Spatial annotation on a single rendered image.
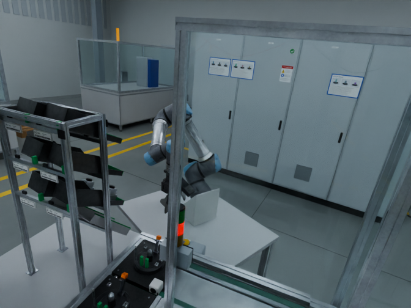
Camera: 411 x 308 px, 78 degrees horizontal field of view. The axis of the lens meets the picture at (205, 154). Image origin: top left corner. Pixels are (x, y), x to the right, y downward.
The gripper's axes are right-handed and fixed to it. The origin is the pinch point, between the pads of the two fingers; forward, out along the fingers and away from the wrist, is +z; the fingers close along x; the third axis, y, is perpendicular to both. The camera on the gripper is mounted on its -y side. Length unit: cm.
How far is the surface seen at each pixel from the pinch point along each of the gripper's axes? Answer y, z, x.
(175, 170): -24, -41, 30
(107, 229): 16.6, 4.1, 28.5
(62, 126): 13, -49, 43
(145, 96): 423, 56, -377
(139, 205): 51, 33, -20
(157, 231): 21.1, 32.1, -7.9
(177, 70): -23, -70, 29
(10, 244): 189, 117, 24
